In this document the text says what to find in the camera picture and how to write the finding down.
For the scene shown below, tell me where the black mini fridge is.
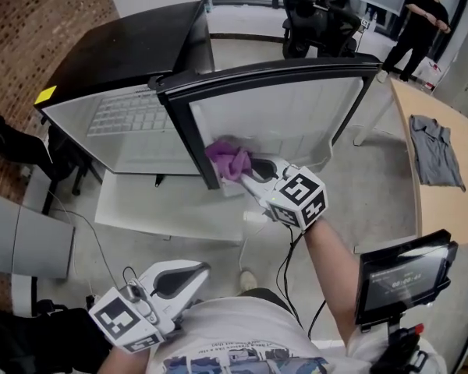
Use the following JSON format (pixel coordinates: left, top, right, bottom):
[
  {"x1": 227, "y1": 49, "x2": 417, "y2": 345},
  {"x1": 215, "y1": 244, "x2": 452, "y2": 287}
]
[{"x1": 34, "y1": 0, "x2": 383, "y2": 190}]

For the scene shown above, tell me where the white red-print box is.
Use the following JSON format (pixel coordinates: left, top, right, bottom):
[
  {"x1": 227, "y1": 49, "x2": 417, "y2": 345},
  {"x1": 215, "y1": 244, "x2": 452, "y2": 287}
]
[{"x1": 415, "y1": 58, "x2": 441, "y2": 91}]

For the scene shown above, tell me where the black monitor mount, red button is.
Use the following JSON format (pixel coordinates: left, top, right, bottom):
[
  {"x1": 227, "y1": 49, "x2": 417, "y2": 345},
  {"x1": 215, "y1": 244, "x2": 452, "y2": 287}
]
[{"x1": 385, "y1": 317, "x2": 428, "y2": 374}]

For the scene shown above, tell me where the grey shirt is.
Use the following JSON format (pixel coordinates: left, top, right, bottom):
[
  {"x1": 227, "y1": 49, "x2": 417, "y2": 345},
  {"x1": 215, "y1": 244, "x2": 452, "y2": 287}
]
[{"x1": 408, "y1": 114, "x2": 466, "y2": 192}]

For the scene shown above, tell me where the black mesh office chair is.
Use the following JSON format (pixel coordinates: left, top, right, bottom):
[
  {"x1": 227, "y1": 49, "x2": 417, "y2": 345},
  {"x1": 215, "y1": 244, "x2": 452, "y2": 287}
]
[{"x1": 0, "y1": 115, "x2": 102, "y2": 216}]

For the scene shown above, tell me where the thin grey floor cable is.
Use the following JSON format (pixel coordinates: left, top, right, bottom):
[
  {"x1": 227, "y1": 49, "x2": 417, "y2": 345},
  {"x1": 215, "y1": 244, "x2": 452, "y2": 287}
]
[{"x1": 48, "y1": 191, "x2": 118, "y2": 284}]

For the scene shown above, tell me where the purple cleaning cloth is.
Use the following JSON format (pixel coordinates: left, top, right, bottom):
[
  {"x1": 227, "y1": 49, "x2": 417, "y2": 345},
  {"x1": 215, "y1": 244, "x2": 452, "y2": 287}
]
[{"x1": 204, "y1": 138, "x2": 254, "y2": 182}]

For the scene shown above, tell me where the white low cabinet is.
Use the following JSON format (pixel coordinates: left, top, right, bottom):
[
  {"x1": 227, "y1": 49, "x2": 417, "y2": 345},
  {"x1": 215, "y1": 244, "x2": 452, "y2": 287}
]
[{"x1": 11, "y1": 274, "x2": 38, "y2": 317}]

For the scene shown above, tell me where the black looped cable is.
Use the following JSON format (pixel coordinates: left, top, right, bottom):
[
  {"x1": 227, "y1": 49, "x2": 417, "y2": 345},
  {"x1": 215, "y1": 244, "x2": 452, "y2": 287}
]
[{"x1": 122, "y1": 266, "x2": 138, "y2": 288}]

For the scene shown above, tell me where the person's left forearm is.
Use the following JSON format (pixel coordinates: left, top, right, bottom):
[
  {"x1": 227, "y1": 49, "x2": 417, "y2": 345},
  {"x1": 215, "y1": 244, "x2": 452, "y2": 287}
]
[{"x1": 101, "y1": 344, "x2": 151, "y2": 374}]

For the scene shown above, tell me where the white wire shelf rack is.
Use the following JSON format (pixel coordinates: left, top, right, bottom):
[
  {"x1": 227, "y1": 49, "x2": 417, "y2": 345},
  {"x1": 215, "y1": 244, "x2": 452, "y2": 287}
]
[{"x1": 86, "y1": 91, "x2": 176, "y2": 138}]

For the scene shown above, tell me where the person's white printed shirt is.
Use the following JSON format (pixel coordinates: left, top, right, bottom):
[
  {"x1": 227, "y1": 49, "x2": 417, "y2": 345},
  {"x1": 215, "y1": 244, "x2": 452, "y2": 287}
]
[{"x1": 147, "y1": 296, "x2": 449, "y2": 374}]

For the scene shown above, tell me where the grey cabinet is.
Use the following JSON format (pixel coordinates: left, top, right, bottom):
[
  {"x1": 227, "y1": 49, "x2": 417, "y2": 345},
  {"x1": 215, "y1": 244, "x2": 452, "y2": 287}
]
[{"x1": 0, "y1": 187, "x2": 76, "y2": 280}]

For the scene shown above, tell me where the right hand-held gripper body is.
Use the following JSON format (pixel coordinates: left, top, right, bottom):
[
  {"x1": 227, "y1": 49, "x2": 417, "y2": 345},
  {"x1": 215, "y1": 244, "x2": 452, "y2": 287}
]
[{"x1": 259, "y1": 164, "x2": 328, "y2": 231}]

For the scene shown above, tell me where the person's left leg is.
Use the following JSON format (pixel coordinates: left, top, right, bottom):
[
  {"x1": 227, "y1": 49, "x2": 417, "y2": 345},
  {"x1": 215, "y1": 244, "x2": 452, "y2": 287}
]
[{"x1": 237, "y1": 288, "x2": 293, "y2": 313}]

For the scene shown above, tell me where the person's right forearm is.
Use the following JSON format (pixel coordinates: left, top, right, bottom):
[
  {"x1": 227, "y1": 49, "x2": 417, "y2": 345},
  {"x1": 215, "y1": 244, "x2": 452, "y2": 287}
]
[{"x1": 303, "y1": 216, "x2": 362, "y2": 342}]

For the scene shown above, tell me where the black chest-mounted monitor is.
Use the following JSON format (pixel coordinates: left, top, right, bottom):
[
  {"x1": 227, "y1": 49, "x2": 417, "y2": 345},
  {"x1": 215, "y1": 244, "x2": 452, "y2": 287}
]
[{"x1": 354, "y1": 229, "x2": 459, "y2": 333}]

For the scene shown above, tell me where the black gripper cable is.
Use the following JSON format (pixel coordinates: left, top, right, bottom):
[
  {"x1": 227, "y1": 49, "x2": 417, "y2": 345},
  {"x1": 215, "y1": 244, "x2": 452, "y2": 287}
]
[{"x1": 275, "y1": 224, "x2": 328, "y2": 340}]

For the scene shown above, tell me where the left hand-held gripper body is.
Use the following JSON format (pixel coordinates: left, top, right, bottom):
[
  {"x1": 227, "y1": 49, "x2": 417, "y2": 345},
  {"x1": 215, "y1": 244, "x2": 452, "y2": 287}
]
[{"x1": 88, "y1": 277, "x2": 176, "y2": 354}]

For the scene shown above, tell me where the light wooden table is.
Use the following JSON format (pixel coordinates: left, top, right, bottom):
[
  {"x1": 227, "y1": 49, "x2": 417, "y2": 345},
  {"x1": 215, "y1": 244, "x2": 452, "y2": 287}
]
[{"x1": 389, "y1": 76, "x2": 468, "y2": 245}]

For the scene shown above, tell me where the white table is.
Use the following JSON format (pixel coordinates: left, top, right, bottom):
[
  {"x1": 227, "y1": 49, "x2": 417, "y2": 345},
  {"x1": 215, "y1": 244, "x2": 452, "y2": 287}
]
[{"x1": 94, "y1": 169, "x2": 246, "y2": 245}]

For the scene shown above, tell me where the white power cable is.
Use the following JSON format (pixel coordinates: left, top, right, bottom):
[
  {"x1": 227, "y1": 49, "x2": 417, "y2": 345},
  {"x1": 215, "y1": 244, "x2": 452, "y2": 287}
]
[{"x1": 238, "y1": 208, "x2": 274, "y2": 272}]

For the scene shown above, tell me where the person's left shoe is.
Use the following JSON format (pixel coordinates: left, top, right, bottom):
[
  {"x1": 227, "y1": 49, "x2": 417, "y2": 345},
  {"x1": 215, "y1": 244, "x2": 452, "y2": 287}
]
[{"x1": 239, "y1": 270, "x2": 258, "y2": 291}]

